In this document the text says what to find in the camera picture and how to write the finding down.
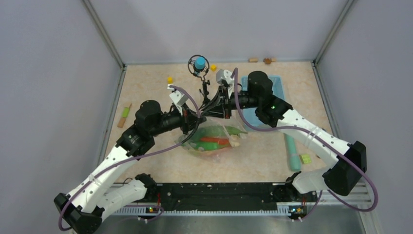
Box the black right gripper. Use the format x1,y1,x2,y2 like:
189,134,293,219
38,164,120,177
202,85,260,120

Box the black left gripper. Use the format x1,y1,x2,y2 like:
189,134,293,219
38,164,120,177
150,102,206,136

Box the clear pink zip top bag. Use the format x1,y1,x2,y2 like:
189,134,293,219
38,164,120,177
181,117,248,162

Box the smooth orange carrot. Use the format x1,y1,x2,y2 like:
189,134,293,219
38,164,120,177
200,137,229,145

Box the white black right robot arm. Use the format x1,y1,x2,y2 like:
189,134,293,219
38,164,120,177
204,69,367,201

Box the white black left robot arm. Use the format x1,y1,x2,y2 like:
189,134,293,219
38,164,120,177
54,100,206,234

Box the light blue perforated plastic basket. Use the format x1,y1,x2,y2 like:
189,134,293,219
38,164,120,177
240,75,285,128

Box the green and wood block stick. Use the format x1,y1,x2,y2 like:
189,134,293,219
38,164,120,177
117,102,132,128

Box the teal cylinder roller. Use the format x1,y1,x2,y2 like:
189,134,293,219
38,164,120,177
284,134,301,172

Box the yellow-green cube block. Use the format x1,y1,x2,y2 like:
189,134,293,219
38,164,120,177
299,154,312,164

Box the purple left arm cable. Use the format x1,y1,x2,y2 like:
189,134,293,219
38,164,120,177
58,85,201,232

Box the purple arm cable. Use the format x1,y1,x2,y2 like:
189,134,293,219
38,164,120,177
231,68,379,222
58,85,201,232

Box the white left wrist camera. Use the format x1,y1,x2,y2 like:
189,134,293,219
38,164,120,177
168,84,188,107

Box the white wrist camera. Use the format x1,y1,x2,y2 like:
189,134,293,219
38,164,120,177
168,84,188,107
216,69,234,98

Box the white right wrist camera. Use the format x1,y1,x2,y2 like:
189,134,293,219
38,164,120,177
216,69,234,98

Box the blue microphone in shock mount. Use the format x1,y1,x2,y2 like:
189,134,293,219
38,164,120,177
187,55,210,78

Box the wooden cork pieces at wall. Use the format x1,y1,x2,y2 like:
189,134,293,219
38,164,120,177
248,58,277,65

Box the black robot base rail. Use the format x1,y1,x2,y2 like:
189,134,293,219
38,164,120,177
136,182,317,212

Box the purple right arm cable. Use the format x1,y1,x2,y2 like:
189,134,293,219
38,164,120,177
231,68,379,222

